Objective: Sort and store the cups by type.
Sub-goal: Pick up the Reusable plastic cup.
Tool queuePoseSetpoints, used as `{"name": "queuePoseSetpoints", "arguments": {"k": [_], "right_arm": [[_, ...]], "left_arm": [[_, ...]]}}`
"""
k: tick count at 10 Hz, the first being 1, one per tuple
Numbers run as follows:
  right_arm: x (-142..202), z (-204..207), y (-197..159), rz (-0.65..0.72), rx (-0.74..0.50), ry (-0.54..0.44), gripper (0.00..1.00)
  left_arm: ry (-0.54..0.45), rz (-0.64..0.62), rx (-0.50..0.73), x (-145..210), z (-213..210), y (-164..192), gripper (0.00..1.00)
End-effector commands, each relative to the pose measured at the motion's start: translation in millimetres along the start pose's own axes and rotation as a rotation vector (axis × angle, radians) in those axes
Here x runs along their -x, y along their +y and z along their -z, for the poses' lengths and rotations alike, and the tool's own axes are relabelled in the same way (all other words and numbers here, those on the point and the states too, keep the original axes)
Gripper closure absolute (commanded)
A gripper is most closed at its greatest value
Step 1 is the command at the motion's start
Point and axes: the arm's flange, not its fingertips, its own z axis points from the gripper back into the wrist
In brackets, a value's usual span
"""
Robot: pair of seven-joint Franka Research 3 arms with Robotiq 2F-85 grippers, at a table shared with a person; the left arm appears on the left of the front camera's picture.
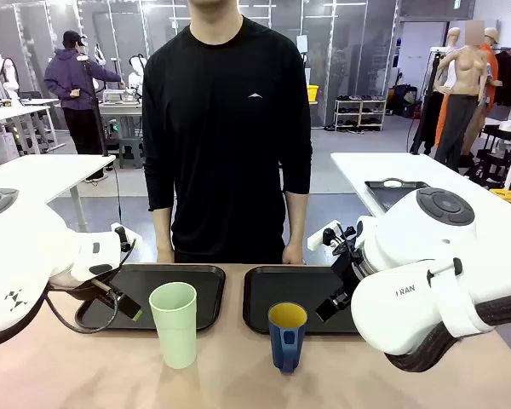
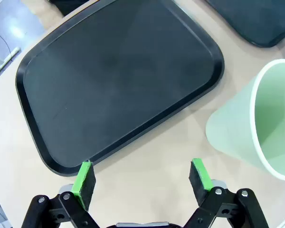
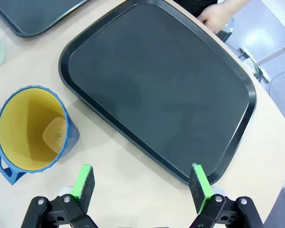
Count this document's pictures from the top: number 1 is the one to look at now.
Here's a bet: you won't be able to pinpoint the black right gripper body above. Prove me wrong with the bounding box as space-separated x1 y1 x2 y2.
330 249 367 302

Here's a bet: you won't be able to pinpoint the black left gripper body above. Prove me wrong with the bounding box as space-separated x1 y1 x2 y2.
49 272 114 302

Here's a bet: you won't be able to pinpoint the pale green plastic cup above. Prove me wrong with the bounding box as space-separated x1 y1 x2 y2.
148 281 198 371

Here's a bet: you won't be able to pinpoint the blue mug yellow inside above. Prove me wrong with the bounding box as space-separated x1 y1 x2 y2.
267 302 309 376

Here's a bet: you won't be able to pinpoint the person's left forearm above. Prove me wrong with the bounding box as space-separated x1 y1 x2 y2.
284 191 310 248

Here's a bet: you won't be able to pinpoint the person's right forearm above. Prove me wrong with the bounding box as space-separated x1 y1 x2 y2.
152 207 176 252

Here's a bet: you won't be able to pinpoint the person's left hand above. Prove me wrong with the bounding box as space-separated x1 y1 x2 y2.
281 243 305 267

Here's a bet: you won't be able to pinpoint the white power strip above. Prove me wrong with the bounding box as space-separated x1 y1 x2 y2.
307 220 347 251

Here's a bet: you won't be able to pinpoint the black plastic tray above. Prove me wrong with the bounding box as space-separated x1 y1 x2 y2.
243 265 364 335
74 263 227 334

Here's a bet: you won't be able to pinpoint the white table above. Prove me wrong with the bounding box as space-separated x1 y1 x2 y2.
0 153 118 233
330 151 511 219

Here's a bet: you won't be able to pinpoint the white shoe rack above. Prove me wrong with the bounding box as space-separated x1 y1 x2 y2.
333 95 387 133

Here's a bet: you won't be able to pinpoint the black bag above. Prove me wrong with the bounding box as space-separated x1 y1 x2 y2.
390 84 423 119

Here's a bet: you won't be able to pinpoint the grey equipment workbench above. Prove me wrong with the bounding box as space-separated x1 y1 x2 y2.
96 86 146 170

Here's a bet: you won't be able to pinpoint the person torso black shirt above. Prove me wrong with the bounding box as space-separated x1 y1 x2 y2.
141 0 314 265

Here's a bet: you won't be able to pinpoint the white background desk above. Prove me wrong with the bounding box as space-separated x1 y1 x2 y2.
0 97 61 155

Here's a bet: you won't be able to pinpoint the person in purple hoodie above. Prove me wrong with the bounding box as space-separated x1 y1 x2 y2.
43 30 125 157

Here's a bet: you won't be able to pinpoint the beige mannequin grey trousers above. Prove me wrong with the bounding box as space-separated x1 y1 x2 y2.
433 20 490 172

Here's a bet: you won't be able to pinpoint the white mannequin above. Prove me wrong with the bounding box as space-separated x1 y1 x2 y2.
444 26 464 89

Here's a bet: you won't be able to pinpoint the mannequin in orange clothes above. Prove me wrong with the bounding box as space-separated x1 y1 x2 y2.
433 26 504 148

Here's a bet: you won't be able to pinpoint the black wrist cable connectors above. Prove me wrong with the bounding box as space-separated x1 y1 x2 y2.
323 221 365 257

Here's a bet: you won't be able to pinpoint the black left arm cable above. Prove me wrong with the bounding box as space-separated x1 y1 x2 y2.
0 279 127 351

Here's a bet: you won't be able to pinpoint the black tray with handles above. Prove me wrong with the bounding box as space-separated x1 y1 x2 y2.
364 178 432 214

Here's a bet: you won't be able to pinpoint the black right arm cable sleeve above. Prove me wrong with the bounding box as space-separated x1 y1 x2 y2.
384 288 511 374

